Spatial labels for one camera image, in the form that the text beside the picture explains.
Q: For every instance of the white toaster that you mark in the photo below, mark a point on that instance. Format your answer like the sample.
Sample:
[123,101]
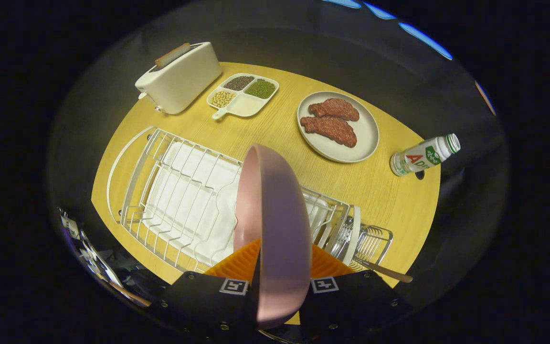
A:
[184,81]

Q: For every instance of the pile of yellow beans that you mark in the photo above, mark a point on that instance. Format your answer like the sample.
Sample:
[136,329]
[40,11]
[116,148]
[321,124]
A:
[222,99]

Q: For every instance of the black backdrop cloth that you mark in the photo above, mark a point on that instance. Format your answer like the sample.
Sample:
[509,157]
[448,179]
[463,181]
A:
[89,119]

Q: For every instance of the brown bread slice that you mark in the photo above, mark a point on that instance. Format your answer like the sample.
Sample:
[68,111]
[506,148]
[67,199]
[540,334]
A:
[172,55]

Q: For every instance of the pile of dark beans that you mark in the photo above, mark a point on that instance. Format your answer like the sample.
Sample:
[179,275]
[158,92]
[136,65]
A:
[238,83]

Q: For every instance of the white divided dish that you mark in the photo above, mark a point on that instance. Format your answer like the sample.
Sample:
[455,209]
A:
[246,106]

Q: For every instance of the white drip tray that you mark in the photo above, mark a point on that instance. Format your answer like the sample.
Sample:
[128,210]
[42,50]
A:
[208,239]

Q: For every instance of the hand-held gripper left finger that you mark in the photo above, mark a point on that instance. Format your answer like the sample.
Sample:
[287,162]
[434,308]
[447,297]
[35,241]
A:
[198,296]

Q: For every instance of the pink plate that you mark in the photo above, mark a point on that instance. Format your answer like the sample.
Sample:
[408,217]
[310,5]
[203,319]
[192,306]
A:
[275,229]

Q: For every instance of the grey round plate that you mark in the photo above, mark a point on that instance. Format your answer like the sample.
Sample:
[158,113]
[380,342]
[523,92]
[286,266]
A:
[365,138]

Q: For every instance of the red meat piece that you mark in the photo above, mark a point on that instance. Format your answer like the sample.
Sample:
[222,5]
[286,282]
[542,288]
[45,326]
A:
[330,130]
[334,109]

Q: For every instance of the white drink bottle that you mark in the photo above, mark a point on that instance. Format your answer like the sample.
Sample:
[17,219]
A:
[423,155]

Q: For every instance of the pile of green beans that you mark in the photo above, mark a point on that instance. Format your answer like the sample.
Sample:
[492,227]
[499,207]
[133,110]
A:
[260,89]

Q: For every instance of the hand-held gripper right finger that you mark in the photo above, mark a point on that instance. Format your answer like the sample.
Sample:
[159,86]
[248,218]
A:
[351,301]

